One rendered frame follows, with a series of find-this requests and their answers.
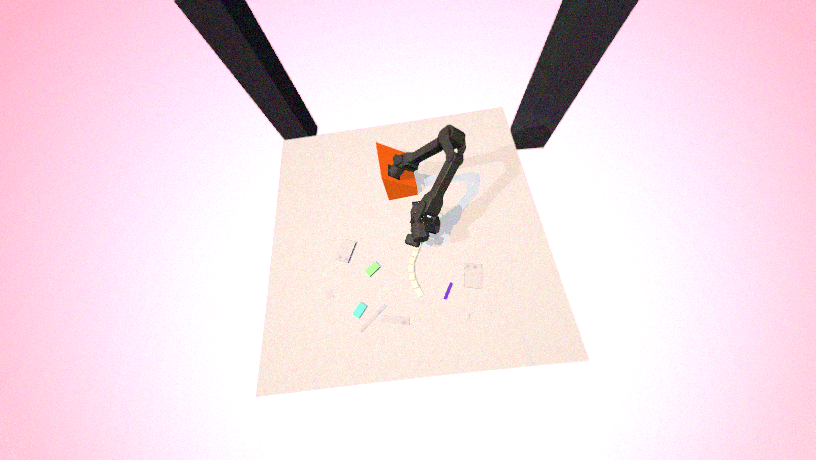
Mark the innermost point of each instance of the teal rectangular block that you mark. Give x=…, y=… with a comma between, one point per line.
x=359, y=310

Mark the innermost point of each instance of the light green flat block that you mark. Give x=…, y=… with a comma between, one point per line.
x=372, y=269

